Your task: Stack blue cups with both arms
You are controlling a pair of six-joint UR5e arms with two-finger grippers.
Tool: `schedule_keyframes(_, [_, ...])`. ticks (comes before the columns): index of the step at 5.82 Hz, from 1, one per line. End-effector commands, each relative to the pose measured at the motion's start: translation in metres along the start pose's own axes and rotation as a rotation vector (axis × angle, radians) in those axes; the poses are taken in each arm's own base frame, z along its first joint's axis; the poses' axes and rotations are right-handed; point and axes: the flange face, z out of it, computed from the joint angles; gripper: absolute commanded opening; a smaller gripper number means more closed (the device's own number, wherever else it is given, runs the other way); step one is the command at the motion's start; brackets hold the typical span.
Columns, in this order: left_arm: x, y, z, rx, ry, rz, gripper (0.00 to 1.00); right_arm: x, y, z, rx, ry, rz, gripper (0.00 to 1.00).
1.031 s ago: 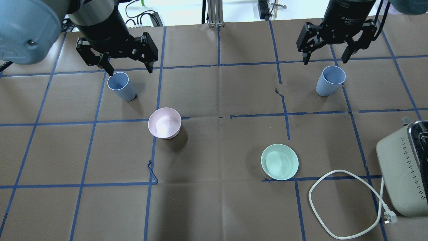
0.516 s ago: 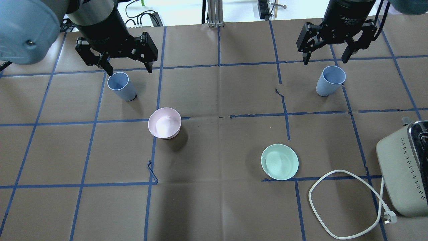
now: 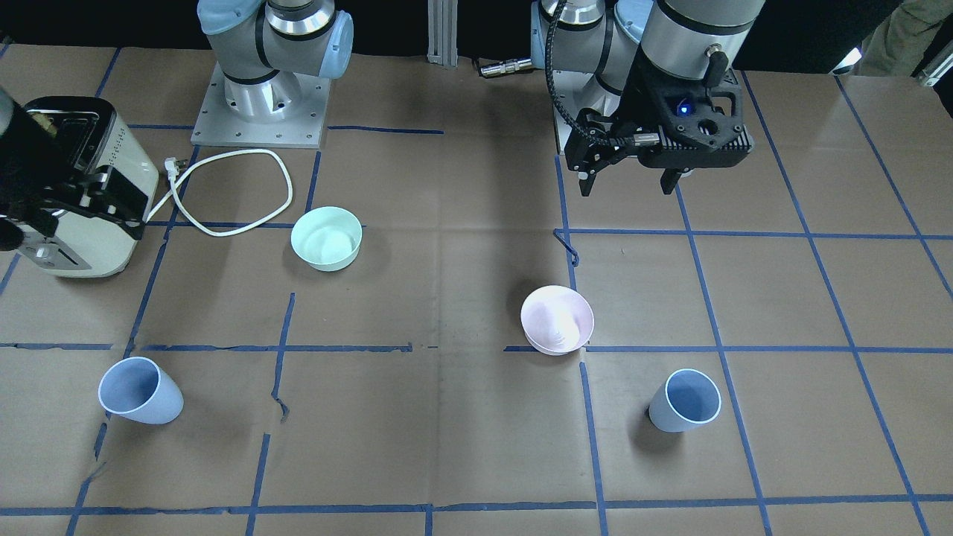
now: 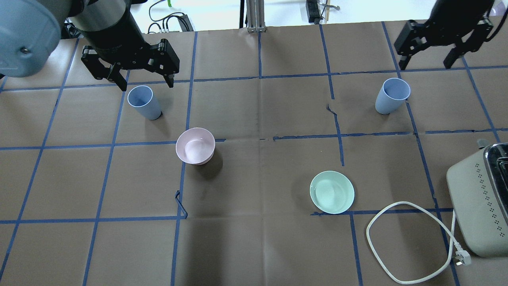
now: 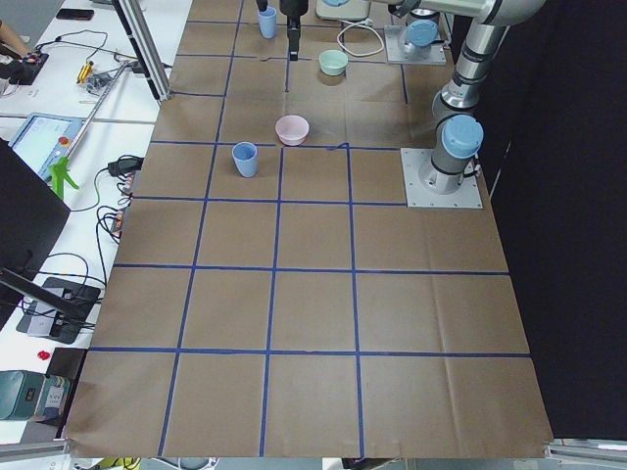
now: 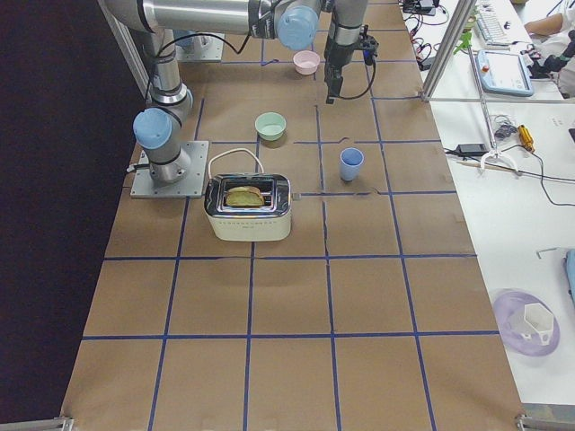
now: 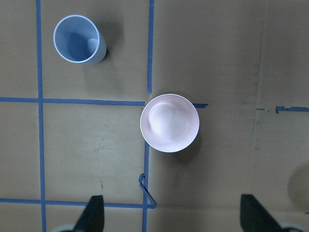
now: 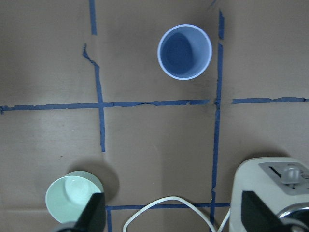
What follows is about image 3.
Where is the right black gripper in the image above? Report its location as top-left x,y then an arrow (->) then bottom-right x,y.
2,112 -> 149,250

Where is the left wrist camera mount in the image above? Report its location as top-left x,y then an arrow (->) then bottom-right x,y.
613,51 -> 753,169

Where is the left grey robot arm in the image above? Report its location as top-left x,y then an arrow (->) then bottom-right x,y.
530,1 -> 765,196

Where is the white power cable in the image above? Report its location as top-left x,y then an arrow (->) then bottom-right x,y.
145,149 -> 294,237

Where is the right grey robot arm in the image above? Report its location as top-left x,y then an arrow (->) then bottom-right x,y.
2,1 -> 354,253

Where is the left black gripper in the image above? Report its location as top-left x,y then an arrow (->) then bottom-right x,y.
563,108 -> 689,197

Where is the light blue cup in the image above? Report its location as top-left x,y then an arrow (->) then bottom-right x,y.
648,368 -> 722,433
98,356 -> 184,425

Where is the mint green bowl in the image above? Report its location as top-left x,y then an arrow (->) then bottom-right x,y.
290,206 -> 363,272

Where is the cream toaster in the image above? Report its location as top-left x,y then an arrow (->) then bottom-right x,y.
2,96 -> 158,278

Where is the aluminium frame post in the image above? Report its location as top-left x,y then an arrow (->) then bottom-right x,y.
426,0 -> 459,70

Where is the pink bowl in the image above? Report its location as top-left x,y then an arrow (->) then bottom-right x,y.
520,285 -> 595,356

